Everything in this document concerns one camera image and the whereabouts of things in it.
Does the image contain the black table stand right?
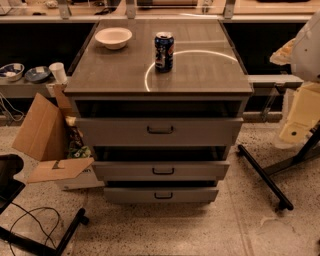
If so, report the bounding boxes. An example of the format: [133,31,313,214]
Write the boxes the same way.
[238,126,320,211]

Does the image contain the snack bags in box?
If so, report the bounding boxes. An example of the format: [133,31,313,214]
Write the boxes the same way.
[65,116,91,158]

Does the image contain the open cardboard box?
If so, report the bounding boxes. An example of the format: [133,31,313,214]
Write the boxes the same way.
[12,86,104,190]

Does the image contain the blue patterned bowl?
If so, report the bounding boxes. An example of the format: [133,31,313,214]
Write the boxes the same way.
[0,63,24,82]

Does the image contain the black stand left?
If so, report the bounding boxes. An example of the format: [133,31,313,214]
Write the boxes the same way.
[0,154,89,256]

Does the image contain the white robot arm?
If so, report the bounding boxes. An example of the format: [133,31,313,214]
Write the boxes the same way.
[270,11,320,144]

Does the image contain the blue soda can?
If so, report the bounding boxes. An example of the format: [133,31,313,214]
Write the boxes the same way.
[154,32,174,73]

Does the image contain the white paper cup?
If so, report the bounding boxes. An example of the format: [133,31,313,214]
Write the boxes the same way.
[49,62,68,84]

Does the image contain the grey drawer cabinet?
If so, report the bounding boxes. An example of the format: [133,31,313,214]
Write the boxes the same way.
[65,19,253,189]

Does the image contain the white bowl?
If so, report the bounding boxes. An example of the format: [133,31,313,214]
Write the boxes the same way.
[95,27,132,50]

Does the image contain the dark blue bowl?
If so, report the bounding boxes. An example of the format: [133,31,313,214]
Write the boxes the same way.
[24,66,51,83]

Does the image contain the grey low shelf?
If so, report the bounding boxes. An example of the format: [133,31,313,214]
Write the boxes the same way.
[0,77,67,98]

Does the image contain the grey drawer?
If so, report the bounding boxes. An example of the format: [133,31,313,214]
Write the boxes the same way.
[104,187,218,204]
[93,161,229,181]
[76,118,243,146]

